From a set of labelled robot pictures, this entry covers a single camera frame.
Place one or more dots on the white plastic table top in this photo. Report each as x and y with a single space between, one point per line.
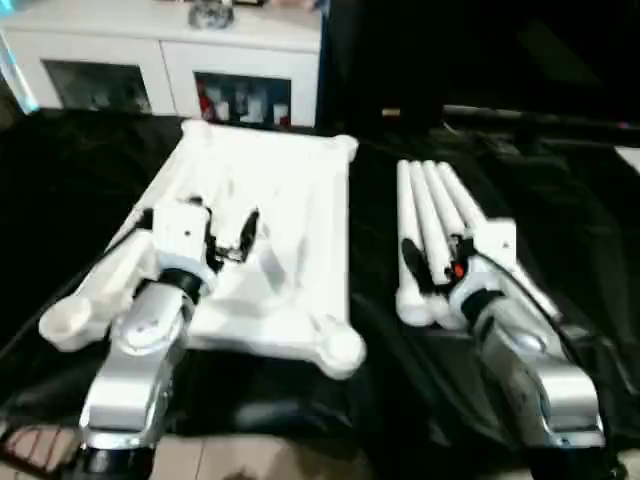
280 200

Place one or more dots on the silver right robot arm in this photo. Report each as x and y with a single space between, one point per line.
500 350

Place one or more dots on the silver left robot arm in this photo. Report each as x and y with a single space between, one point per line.
145 320

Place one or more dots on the white jar behind glass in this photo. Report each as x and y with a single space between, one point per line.
282 115

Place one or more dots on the white bottle behind glass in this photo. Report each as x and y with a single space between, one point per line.
222 105

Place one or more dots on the red packet behind glass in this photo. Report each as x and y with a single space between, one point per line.
206 102

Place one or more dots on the black work mat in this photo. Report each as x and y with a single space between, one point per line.
75 200

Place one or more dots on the small yellow label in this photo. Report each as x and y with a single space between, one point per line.
391 111

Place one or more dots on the long black bar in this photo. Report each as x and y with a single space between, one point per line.
540 116

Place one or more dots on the flat white sheet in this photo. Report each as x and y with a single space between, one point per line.
630 160

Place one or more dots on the white glass-door cabinet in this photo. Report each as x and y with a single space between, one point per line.
150 35

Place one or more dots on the patterned bowl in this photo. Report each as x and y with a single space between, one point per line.
210 14

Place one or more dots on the light blue strip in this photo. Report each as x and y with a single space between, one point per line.
15 75

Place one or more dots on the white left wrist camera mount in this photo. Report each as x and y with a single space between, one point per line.
180 235

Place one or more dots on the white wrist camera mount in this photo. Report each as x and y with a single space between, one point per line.
180 235
492 240

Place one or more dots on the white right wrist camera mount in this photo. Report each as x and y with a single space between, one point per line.
492 240

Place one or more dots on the dark blue upright post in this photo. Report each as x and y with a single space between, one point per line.
322 75

